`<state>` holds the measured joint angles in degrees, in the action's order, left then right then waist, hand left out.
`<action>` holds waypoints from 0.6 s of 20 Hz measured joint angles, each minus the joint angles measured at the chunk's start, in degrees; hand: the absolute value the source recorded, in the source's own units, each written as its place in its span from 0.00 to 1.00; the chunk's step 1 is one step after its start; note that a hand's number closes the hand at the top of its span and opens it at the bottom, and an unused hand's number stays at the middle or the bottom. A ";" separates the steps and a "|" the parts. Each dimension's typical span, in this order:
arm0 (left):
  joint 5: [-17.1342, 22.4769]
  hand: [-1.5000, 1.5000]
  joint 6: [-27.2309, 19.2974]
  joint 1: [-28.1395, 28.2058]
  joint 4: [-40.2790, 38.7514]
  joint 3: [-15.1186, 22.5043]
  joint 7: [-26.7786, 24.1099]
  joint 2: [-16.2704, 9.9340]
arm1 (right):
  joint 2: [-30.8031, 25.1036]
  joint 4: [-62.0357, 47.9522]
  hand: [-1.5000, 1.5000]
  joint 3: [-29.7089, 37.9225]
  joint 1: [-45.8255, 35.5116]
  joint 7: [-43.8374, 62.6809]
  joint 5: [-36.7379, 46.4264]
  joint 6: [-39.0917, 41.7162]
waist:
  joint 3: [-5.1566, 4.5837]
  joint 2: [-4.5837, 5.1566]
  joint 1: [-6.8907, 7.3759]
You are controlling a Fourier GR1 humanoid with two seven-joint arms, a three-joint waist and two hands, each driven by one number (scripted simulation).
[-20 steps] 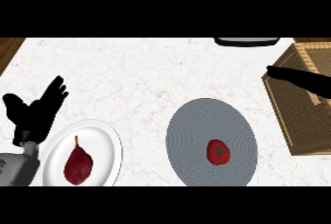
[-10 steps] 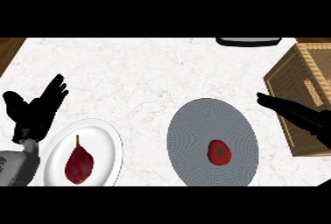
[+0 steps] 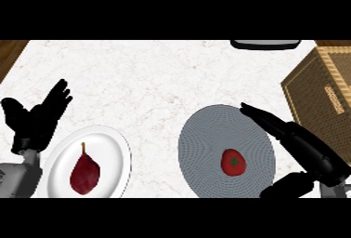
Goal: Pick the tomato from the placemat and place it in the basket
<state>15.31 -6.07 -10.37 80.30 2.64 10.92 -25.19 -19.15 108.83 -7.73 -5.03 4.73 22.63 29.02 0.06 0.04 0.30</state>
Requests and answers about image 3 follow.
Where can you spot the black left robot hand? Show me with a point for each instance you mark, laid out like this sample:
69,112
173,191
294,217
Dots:
39,119

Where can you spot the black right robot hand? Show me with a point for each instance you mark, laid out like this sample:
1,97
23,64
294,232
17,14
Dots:
302,142

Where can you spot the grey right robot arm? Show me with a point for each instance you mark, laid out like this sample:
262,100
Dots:
337,191

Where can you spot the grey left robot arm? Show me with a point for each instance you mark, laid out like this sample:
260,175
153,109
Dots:
18,176

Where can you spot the brown wicker basket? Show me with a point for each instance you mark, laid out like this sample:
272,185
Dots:
322,99

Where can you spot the red tomato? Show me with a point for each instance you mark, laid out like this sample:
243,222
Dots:
234,162

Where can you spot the grey round placemat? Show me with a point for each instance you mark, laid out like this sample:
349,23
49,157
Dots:
219,148

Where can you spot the white oval plate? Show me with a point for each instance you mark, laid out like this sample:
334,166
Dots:
88,162

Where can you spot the dark red pear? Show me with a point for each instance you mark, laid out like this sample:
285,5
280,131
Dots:
85,176

